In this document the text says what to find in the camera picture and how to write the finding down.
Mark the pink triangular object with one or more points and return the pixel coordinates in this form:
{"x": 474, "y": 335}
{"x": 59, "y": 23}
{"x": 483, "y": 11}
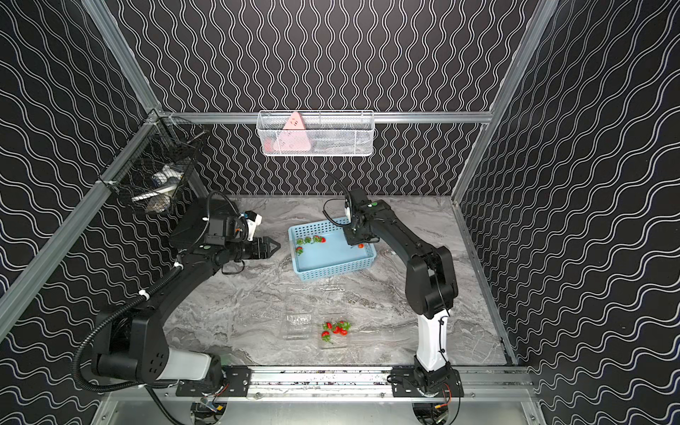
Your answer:
{"x": 293, "y": 138}

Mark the white wire wall basket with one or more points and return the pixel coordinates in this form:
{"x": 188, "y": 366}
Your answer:
{"x": 343, "y": 133}

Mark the black wire corner basket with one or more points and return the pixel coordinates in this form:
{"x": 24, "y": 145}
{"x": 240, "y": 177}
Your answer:
{"x": 171, "y": 141}

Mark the black plastic case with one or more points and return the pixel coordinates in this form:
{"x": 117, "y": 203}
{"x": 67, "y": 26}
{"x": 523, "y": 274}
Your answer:
{"x": 190, "y": 231}

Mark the white items in corner basket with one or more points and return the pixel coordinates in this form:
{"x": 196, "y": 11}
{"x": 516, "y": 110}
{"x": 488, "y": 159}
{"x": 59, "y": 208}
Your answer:
{"x": 158, "y": 198}

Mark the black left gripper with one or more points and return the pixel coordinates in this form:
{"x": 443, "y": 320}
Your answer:
{"x": 258, "y": 248}

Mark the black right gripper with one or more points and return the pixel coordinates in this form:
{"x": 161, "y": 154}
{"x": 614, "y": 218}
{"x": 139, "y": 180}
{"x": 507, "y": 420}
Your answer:
{"x": 350, "y": 238}

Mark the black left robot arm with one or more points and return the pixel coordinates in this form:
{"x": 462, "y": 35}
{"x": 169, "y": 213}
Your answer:
{"x": 128, "y": 345}

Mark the light blue perforated plastic basket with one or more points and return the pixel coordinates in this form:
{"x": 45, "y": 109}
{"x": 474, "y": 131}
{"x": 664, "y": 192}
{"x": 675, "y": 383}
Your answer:
{"x": 332, "y": 258}

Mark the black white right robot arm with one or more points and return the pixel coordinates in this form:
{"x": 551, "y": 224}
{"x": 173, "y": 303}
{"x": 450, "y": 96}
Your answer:
{"x": 431, "y": 285}

